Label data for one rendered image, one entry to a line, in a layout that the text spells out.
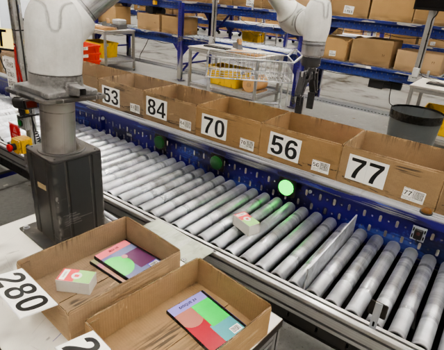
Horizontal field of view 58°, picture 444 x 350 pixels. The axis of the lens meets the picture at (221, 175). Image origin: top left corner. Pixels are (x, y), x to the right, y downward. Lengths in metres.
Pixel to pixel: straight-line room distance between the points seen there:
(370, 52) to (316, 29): 4.48
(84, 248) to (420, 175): 1.23
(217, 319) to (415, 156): 1.19
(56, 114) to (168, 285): 0.62
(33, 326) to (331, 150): 1.25
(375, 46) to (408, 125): 2.04
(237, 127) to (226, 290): 0.95
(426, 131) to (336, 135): 2.36
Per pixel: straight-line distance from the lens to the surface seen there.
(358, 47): 6.15
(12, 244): 1.55
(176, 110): 2.17
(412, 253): 1.67
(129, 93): 2.41
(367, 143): 1.99
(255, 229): 1.53
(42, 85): 1.30
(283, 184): 1.79
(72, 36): 1.28
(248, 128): 1.90
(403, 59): 5.99
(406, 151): 1.95
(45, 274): 1.36
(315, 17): 1.63
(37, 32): 1.28
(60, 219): 1.41
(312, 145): 1.76
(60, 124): 1.34
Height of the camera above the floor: 1.58
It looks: 25 degrees down
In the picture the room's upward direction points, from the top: 4 degrees clockwise
